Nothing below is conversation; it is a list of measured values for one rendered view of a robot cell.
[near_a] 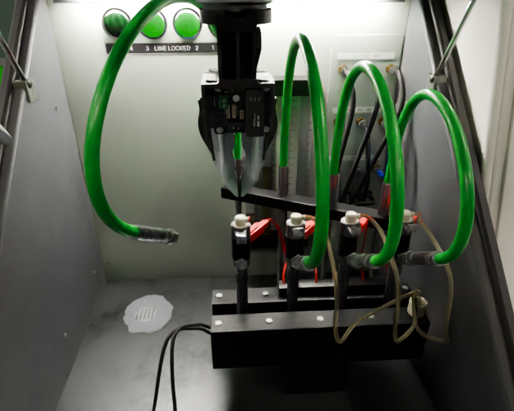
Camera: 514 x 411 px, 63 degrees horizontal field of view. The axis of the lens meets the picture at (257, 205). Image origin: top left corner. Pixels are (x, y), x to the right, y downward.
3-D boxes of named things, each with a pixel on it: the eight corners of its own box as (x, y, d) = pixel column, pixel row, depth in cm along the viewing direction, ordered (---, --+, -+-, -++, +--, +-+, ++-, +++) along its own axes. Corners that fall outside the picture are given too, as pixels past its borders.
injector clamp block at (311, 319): (214, 398, 70) (210, 331, 63) (216, 351, 79) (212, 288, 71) (414, 387, 72) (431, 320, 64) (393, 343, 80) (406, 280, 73)
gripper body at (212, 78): (201, 143, 42) (192, 11, 36) (205, 119, 49) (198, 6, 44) (276, 142, 42) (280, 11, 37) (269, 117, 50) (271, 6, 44)
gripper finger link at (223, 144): (213, 214, 48) (209, 137, 43) (214, 192, 53) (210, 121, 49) (240, 214, 48) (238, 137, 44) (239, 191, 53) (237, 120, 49)
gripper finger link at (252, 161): (241, 214, 48) (239, 137, 44) (239, 191, 53) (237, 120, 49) (268, 213, 48) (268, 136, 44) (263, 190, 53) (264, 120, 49)
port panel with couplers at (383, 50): (322, 196, 87) (336, 37, 72) (320, 189, 90) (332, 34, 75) (384, 195, 87) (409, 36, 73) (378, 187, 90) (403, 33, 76)
